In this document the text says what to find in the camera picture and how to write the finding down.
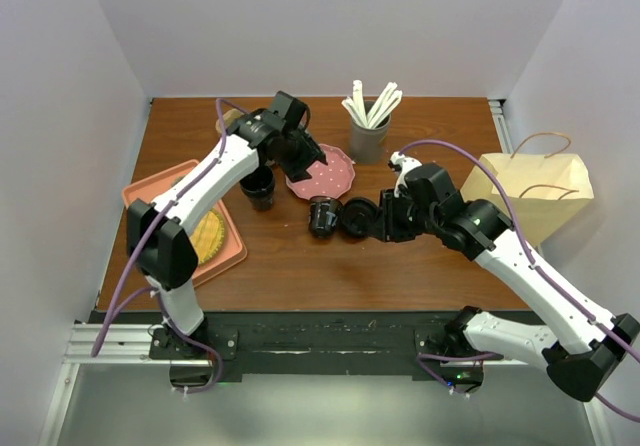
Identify yellow green woven coaster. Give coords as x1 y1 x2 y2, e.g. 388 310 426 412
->
190 208 226 266

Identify beige cardboard cup carrier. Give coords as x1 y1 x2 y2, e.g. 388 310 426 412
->
215 108 244 134

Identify salmon pink tray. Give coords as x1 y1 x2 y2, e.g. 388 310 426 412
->
122 159 248 288

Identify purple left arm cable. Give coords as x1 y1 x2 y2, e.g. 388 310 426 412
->
90 98 251 393

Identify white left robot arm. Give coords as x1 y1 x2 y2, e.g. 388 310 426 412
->
127 91 326 358

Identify pink polka dot plate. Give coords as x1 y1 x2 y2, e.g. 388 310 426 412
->
285 144 355 200

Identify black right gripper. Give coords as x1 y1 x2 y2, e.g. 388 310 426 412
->
369 187 440 242

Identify black coffee cup lid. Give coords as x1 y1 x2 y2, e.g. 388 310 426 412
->
340 197 378 239

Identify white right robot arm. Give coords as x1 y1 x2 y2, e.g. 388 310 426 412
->
368 154 639 402

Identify stack of black cups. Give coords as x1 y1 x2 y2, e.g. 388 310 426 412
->
239 166 275 212

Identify black takeout coffee cup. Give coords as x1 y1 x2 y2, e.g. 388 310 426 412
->
308 196 343 239

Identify grey straw holder cup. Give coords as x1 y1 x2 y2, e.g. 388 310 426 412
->
348 115 391 164

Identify white paper straw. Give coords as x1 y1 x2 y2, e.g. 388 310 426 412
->
341 97 367 128
352 80 368 128
366 82 403 129

